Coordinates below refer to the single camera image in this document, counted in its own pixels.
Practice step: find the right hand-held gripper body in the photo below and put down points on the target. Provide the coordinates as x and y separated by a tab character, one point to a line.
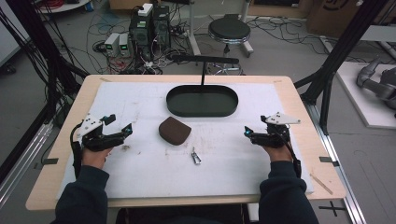
275	132

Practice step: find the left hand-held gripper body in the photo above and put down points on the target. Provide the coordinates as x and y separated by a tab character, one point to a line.
91	134

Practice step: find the person's right hand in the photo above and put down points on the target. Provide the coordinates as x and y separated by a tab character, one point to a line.
278	153

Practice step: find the person's left hand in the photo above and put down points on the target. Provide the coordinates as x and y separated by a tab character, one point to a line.
95	157

